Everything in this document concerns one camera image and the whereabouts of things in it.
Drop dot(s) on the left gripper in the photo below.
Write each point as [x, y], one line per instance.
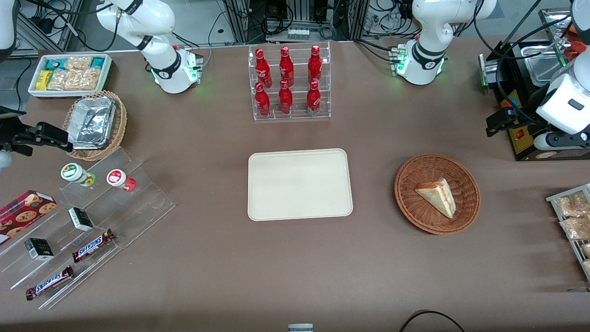
[520, 118]

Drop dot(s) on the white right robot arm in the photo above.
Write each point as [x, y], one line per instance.
[156, 23]

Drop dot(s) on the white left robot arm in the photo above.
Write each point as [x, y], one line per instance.
[433, 27]

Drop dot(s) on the light wicker basket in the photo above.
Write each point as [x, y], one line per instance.
[119, 124]

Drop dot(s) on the steel tray with food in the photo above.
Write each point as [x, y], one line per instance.
[555, 27]

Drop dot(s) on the triangular wrapped sandwich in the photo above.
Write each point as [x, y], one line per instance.
[438, 196]

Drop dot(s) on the tray of packaged snacks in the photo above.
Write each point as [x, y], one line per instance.
[564, 240]

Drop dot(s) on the brown wicker basket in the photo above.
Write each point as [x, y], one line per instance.
[410, 203]

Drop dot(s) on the beige plastic tray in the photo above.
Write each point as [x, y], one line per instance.
[299, 184]

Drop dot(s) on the black countertop appliance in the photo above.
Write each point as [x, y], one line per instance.
[521, 147]

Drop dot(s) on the green lid yogurt cup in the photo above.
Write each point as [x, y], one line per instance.
[73, 172]

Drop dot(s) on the silver foil packets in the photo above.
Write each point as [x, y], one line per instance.
[92, 122]

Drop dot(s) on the white rectangular snack bin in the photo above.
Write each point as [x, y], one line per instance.
[34, 90]

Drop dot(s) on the clear bag of crackers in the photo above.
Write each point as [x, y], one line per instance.
[64, 80]
[90, 79]
[78, 62]

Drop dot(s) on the yellow snack packet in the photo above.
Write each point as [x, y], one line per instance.
[44, 79]

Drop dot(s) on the steel appliance pan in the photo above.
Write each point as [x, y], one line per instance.
[544, 64]

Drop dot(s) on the red plaid cookie box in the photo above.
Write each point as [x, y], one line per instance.
[23, 214]

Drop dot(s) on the teal snack packet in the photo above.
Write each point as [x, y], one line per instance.
[54, 63]
[97, 62]

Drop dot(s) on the red lid yogurt cup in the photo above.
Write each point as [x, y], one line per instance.
[117, 178]

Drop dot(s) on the small black carton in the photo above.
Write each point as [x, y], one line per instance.
[39, 249]
[81, 219]

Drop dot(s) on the clear bag of snacks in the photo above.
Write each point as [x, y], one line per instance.
[570, 205]
[587, 266]
[586, 250]
[576, 227]

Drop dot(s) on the clear acrylic stepped shelf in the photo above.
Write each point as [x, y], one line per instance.
[138, 207]

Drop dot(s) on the Snickers chocolate bar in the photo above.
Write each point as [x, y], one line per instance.
[92, 245]
[50, 282]

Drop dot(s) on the red cola bottle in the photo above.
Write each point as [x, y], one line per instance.
[285, 99]
[262, 100]
[315, 65]
[313, 99]
[262, 69]
[286, 68]

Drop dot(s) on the clear acrylic bottle rack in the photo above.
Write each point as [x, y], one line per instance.
[297, 115]

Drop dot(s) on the white power strip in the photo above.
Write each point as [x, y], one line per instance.
[298, 33]

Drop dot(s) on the small grey device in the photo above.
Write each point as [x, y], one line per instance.
[300, 328]

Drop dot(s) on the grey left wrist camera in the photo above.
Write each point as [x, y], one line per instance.
[560, 140]

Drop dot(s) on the aluminium frame rack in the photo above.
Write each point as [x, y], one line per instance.
[299, 11]

